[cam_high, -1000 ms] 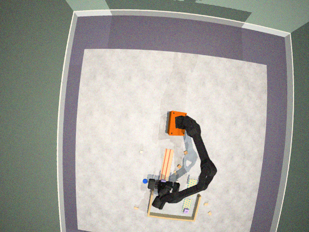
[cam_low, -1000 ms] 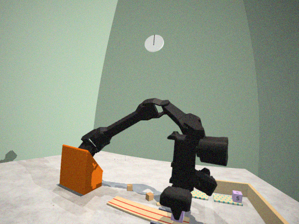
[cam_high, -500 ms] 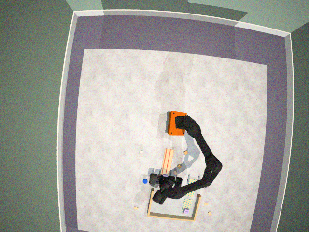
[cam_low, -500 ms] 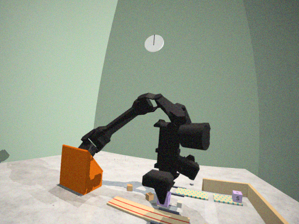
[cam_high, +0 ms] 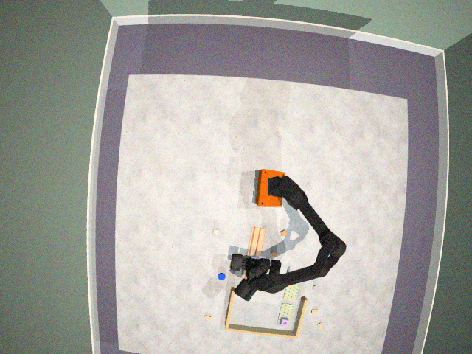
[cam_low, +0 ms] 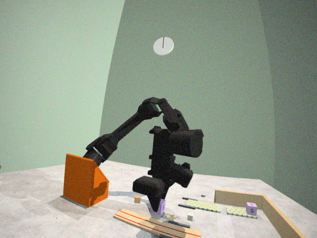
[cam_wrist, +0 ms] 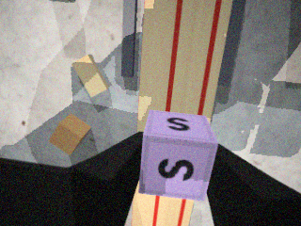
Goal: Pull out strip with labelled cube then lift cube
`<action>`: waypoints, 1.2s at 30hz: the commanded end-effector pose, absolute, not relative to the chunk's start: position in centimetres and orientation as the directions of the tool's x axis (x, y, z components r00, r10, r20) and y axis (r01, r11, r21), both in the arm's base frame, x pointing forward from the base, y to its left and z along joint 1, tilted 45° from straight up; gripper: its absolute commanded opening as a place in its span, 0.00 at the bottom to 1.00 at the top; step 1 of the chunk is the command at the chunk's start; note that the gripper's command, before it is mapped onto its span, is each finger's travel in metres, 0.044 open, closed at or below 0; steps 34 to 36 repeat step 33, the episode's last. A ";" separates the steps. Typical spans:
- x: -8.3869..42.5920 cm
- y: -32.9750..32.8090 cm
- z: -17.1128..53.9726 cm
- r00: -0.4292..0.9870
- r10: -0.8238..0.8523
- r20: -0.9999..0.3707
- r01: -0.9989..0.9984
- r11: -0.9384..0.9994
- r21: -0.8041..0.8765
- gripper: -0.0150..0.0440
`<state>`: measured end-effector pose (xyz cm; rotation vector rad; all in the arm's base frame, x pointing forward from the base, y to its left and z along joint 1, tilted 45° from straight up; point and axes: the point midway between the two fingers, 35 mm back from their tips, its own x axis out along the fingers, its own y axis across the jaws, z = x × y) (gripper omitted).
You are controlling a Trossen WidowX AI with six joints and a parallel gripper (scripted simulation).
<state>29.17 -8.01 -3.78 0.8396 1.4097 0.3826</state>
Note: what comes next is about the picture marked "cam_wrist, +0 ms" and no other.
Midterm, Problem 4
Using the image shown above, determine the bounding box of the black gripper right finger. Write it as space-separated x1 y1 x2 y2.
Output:
207 144 301 226

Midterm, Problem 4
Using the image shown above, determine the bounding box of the purple cube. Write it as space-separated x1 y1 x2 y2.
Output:
138 110 218 201

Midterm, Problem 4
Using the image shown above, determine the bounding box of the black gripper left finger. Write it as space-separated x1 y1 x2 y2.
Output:
0 132 144 226

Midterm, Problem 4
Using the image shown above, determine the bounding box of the beige strip with red stripes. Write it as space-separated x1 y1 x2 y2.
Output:
131 0 232 226

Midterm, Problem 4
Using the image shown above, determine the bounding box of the tan cube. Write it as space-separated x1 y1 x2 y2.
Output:
48 114 90 155

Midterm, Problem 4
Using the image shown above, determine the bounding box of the tan rectangular block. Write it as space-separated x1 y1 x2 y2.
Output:
72 55 109 97

